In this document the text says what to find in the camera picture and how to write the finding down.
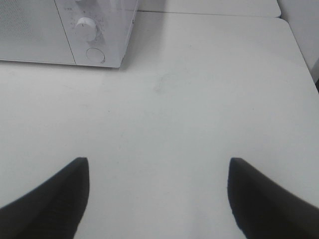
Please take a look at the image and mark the white microwave door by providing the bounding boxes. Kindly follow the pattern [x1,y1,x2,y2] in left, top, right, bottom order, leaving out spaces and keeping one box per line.
[0,0,75,65]

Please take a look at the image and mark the white microwave oven body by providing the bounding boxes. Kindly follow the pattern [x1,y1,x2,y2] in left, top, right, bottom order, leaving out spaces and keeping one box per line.
[54,0,139,68]

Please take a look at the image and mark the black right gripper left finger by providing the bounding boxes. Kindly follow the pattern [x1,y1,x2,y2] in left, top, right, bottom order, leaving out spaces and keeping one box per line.
[0,157,89,239]

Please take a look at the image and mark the round white door button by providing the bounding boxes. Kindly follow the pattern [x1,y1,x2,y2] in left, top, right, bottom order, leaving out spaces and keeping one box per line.
[86,48,105,63]

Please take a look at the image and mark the white timer knob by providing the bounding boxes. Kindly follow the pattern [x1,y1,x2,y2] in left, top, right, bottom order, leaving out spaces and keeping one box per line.
[75,17,98,42]

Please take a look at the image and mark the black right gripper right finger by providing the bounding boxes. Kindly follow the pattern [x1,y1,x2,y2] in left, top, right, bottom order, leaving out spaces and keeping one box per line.
[227,158,319,239]

